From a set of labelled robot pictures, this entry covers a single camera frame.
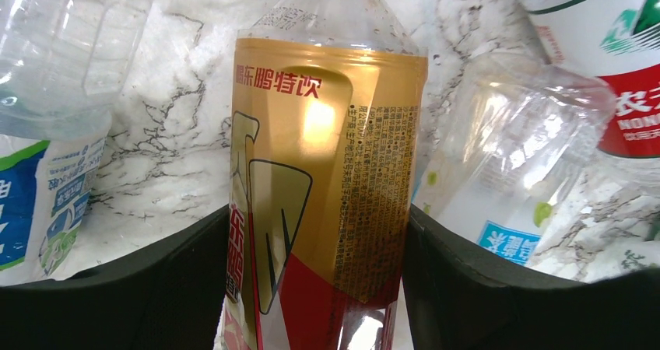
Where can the gold red label bottle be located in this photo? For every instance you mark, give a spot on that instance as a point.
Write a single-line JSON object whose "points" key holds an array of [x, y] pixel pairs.
{"points": [[325, 114]]}

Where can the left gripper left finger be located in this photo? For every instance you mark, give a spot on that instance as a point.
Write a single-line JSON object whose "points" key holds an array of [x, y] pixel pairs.
{"points": [[168, 295]]}

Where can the red nongfu label bottle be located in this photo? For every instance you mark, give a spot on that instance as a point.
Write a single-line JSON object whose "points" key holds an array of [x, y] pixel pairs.
{"points": [[617, 41]]}

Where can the white suntory label bottle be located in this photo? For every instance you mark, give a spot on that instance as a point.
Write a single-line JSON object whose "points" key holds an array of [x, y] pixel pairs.
{"points": [[519, 134]]}

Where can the blue green label bottle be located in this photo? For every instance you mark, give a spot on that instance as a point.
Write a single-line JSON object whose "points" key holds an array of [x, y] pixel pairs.
{"points": [[63, 64]]}

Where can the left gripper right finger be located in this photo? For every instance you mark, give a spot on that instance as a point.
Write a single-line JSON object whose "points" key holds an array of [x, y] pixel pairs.
{"points": [[461, 296]]}

